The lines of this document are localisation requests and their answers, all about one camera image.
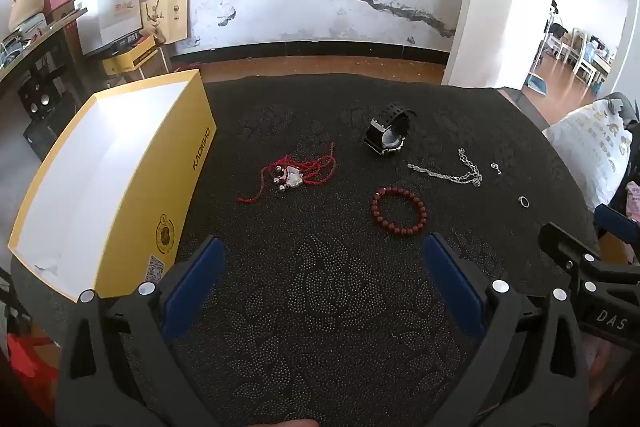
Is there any white printed pillow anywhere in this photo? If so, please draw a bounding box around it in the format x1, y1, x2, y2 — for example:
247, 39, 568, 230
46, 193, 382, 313
542, 99, 640, 212

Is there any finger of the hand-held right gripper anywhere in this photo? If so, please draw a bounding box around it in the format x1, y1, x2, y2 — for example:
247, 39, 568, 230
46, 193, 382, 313
594, 204, 640, 258
538, 222, 640, 303

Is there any black patterned tablecloth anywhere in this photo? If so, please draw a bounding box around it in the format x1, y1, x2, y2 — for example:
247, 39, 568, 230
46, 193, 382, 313
10, 74, 601, 427

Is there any silver chain bracelet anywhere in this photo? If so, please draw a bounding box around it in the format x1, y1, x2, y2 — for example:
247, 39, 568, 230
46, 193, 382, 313
406, 148, 484, 188

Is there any tan gift bag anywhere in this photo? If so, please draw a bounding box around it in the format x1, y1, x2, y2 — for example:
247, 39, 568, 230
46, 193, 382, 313
140, 0, 191, 46

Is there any white chair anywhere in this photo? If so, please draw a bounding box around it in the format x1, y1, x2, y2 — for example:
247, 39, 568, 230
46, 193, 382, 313
545, 27, 588, 70

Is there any dark desk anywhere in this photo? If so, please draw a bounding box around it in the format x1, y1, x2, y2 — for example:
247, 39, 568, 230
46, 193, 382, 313
0, 7, 88, 108

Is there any black wristwatch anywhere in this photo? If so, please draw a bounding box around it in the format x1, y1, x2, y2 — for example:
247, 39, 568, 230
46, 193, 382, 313
364, 103, 418, 156

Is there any red bag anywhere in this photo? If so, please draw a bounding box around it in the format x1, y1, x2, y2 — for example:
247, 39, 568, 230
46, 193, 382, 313
7, 332, 56, 418

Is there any white paper bag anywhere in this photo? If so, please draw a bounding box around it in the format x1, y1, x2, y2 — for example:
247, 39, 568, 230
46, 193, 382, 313
75, 0, 142, 55

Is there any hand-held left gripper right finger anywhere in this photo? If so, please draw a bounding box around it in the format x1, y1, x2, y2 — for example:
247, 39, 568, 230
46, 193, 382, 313
424, 233, 591, 427

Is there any yellow carton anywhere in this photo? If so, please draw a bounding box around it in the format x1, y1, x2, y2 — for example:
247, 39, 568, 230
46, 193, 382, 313
102, 39, 166, 78

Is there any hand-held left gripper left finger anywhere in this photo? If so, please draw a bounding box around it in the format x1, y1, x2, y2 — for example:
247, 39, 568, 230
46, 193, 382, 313
56, 236, 226, 427

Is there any red bead bracelet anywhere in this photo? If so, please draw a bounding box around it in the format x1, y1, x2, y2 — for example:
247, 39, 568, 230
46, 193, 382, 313
370, 187, 428, 237

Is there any pink cloth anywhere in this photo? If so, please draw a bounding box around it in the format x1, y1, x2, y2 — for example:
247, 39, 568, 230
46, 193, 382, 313
622, 181, 640, 223

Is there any yellow cardboard box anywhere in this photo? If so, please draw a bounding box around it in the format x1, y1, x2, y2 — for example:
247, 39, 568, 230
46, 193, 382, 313
7, 69, 217, 303

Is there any beige bag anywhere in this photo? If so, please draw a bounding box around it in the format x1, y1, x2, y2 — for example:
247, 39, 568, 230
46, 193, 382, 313
7, 0, 48, 32

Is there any black speaker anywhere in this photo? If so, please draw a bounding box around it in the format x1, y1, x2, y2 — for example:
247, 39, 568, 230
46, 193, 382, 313
17, 74, 66, 115

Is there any red cord necklace silver pendant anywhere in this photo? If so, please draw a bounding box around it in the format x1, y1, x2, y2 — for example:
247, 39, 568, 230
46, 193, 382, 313
236, 142, 337, 204

